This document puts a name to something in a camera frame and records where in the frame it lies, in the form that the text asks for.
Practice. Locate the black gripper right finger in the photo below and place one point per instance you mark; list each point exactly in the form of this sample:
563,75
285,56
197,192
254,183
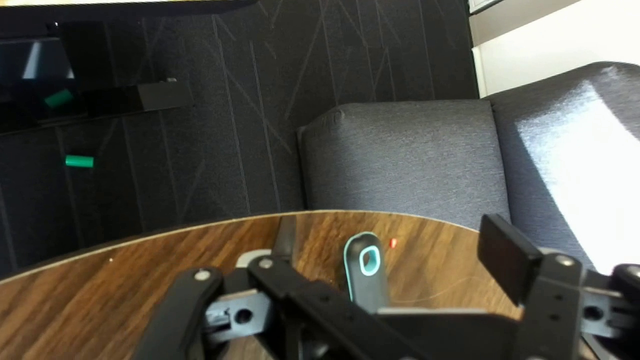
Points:
511,253

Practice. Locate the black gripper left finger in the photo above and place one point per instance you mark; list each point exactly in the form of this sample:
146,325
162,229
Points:
286,273

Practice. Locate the grey fabric sofa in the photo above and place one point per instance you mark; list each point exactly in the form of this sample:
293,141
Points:
400,160

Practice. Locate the green tape strip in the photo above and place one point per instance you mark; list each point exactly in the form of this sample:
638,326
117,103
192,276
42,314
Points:
78,160

